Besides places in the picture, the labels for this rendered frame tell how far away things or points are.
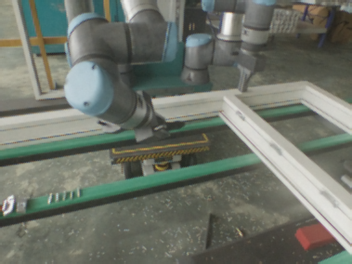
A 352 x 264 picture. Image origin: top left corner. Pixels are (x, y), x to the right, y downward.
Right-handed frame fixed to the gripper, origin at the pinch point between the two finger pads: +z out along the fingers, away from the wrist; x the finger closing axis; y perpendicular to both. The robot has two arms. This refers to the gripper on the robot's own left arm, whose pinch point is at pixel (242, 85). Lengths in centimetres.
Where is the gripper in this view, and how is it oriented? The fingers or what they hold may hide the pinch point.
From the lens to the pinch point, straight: 100.7
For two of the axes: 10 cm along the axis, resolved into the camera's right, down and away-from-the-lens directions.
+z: -0.6, 8.2, 5.7
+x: 3.5, 5.5, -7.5
